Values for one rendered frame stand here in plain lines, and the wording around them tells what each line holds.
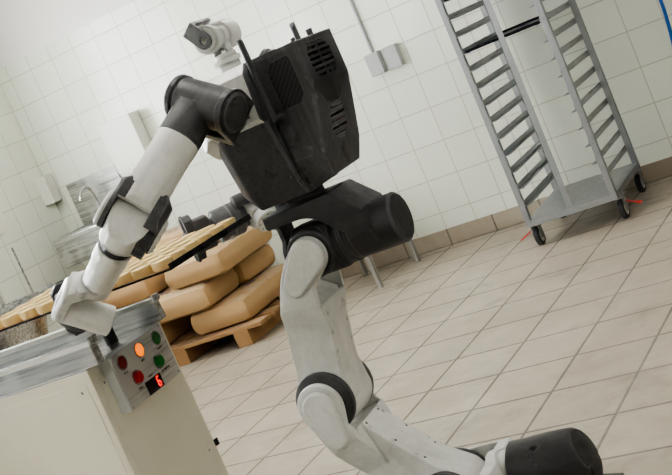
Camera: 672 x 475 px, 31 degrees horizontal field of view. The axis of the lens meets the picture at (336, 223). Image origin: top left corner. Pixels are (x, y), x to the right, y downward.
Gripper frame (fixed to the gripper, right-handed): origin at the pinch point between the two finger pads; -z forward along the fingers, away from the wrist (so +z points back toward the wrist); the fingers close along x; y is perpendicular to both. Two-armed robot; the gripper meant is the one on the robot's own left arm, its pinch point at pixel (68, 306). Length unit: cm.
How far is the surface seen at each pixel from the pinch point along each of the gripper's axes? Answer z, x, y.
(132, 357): -14.2, -19.0, -10.1
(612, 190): -224, -81, -276
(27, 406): -21.6, -19.9, 16.4
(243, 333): -373, -92, -114
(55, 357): -12.8, -10.9, 6.3
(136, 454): -9.2, -39.6, -1.0
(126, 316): -32.5, -11.8, -15.2
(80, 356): -8.1, -12.6, 1.4
